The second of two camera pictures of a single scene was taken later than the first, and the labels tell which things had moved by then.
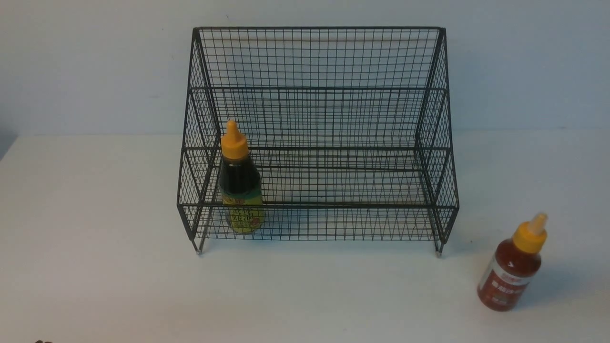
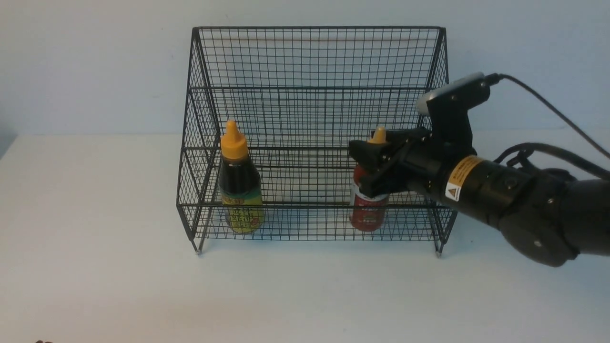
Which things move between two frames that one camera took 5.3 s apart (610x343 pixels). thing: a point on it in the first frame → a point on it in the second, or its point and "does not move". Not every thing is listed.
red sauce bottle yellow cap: x=515 y=263 → x=368 y=214
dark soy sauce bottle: x=239 y=184 does not move
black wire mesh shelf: x=317 y=134 does not move
